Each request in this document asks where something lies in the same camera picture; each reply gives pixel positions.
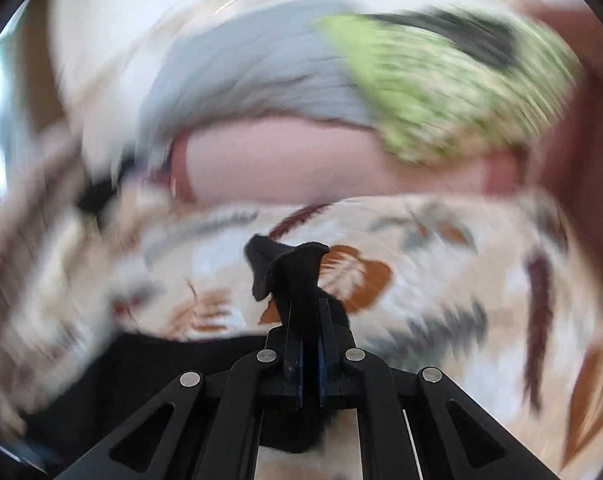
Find green patterned folded cloth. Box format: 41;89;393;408
320;8;581;165

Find dark grey ribbed garment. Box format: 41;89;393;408
367;10;517;70

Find small black garment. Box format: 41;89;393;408
76;157;135;230

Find grey quilted pillow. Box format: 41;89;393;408
135;0;375;156

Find black pants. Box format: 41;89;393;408
26;235;330;465

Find leaf pattern fleece blanket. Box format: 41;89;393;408
0;190;603;479

